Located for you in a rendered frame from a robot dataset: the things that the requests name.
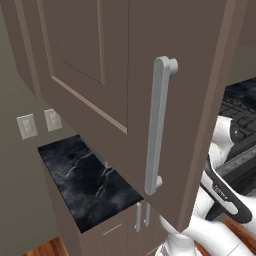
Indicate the brown panelled cabinet door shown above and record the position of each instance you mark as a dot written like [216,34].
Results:
[76,36]

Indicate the brown base cabinet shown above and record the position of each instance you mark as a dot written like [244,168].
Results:
[113,241]

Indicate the pale wall switch plate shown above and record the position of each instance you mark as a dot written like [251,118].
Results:
[27,126]
[52,120]

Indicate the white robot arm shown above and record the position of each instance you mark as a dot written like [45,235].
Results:
[213,238]

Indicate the brown wall cabinet body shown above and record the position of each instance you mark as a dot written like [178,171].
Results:
[23,40]

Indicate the black hob with grates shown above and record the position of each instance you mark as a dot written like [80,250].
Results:
[245,123]

